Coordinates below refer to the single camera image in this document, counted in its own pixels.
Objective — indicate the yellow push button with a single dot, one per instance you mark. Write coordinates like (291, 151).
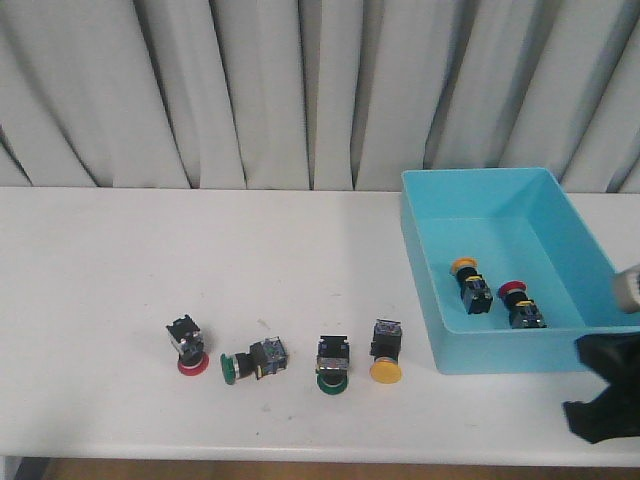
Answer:
(385, 348)
(475, 293)

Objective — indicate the inverted green push button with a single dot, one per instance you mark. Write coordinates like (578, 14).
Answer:
(332, 364)

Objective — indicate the inverted red push button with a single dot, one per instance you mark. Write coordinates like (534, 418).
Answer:
(187, 339)

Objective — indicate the blue plastic box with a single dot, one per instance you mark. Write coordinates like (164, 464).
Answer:
(519, 225)

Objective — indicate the lying yellow push button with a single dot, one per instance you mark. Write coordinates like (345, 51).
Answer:
(385, 348)

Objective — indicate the red push button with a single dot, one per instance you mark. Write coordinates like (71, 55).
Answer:
(523, 311)
(187, 339)

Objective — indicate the lying green push button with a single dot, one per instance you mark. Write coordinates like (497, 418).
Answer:
(264, 358)

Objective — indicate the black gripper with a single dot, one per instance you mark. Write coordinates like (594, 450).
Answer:
(614, 413)

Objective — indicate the grey pleated curtain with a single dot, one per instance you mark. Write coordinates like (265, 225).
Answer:
(317, 95)

